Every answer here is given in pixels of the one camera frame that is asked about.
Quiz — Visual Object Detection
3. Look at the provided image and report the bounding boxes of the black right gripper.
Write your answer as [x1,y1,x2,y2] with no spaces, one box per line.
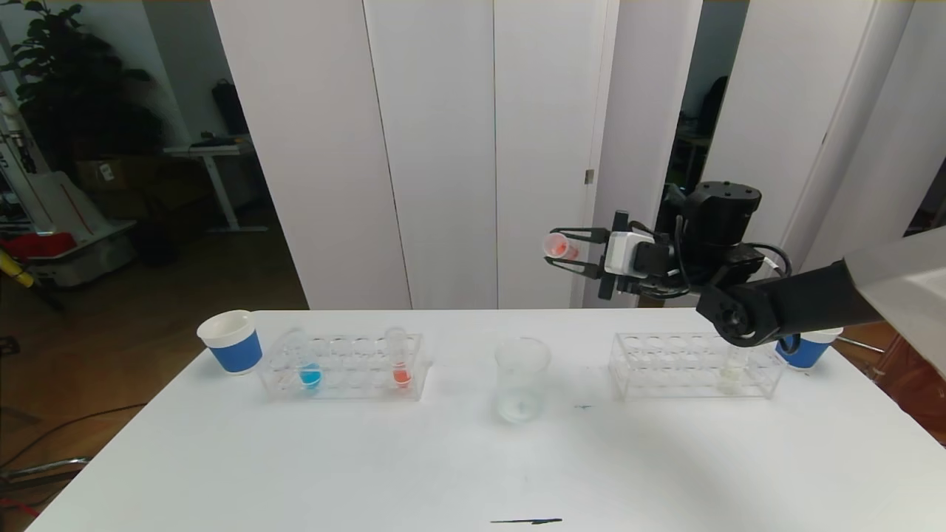
[544,210,658,301]

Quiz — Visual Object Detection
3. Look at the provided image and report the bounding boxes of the test tube with red pigment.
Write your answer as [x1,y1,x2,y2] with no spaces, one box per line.
[386,327,413,390]
[543,231,581,262]

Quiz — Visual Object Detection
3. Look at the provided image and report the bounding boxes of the test tube with blue pigment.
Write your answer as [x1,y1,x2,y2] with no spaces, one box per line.
[296,330,324,391]

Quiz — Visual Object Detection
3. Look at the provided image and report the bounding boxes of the clear acrylic test tube rack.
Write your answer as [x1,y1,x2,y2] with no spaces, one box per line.
[259,330,431,403]
[610,331,786,401]

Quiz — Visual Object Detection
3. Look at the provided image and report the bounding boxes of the clear glass beaker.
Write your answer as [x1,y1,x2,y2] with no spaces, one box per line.
[494,338,551,425]

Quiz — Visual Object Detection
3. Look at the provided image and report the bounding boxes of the test tube with white pigment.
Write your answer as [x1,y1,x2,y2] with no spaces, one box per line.
[723,344,751,394]

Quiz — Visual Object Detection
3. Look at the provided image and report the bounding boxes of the blue and white cup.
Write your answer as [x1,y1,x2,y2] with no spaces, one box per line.
[197,310,264,375]
[776,327,843,370]

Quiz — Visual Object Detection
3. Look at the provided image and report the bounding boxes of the black backpack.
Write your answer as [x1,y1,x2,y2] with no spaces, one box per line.
[213,80,249,137]

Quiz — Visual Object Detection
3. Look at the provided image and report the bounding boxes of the white standing desk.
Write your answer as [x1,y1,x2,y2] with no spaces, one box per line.
[164,137,268,236]

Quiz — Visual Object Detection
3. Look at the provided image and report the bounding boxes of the black bin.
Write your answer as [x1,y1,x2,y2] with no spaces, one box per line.
[137,222,178,268]

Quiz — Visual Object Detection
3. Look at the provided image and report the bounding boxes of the brown cardboard box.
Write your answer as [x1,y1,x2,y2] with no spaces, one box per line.
[74,157,132,194]

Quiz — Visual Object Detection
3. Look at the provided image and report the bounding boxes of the white machine base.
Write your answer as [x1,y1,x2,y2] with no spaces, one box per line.
[30,222,138,289]

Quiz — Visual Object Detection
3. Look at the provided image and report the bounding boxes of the white leaning board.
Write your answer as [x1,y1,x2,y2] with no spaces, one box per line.
[15,171,112,237]

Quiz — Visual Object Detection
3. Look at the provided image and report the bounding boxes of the dark green potted plant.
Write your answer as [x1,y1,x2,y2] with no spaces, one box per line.
[0,0,165,172]

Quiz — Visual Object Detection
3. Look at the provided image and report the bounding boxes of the yellow tool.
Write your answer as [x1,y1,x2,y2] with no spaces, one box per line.
[0,250,35,290]

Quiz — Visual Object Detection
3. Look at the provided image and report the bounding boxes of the metal chair leg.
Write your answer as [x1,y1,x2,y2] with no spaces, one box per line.
[0,457,93,488]

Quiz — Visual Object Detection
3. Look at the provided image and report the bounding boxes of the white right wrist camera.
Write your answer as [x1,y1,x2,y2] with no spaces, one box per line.
[606,231,656,278]

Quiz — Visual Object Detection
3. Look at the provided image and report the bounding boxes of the black floor cable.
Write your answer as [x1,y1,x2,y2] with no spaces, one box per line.
[0,403,149,474]

